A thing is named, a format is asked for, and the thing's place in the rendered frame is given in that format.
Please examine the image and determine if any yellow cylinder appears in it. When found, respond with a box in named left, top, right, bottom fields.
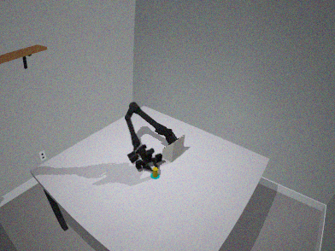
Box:
left=152, top=167, right=158, bottom=178

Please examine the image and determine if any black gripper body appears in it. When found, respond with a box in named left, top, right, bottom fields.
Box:
left=136, top=152, right=162, bottom=169

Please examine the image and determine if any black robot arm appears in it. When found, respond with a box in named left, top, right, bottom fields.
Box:
left=125, top=102, right=178, bottom=163

